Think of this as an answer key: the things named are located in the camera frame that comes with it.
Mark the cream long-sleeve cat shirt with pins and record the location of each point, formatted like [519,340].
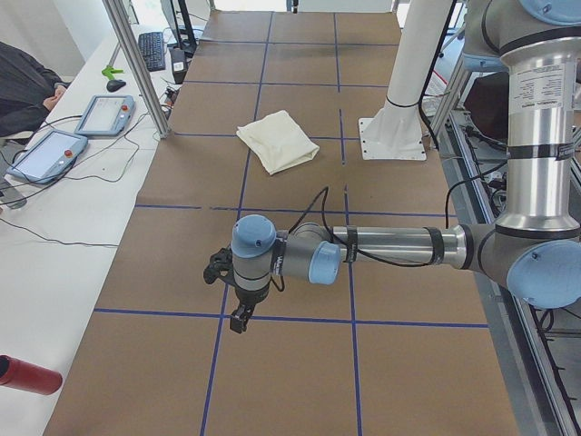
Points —
[278,141]

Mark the lower blue teach pendant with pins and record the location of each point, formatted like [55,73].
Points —
[51,157]

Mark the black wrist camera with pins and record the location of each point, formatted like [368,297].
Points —
[220,266]

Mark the upper blue teach pendant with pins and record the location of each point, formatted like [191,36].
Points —
[106,115]

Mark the white central mounting post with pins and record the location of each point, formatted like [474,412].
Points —
[395,133]

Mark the seated person in black jacket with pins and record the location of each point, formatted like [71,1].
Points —
[29,91]

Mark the green-handled stick tool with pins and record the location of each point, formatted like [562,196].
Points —
[110,72]

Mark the blue teach pendant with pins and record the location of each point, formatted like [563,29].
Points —
[51,157]
[106,115]

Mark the black power adapter brick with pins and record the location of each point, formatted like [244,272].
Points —
[179,65]

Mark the black computer keyboard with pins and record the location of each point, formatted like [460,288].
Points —
[152,49]

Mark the aluminium frame post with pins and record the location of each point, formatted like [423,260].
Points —
[128,43]

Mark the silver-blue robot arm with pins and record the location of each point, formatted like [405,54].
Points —
[532,249]

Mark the black computer mouse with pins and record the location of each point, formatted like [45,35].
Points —
[115,85]

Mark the red cylindrical bottle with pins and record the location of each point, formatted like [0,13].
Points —
[25,376]

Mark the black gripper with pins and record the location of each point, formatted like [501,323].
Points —
[249,296]

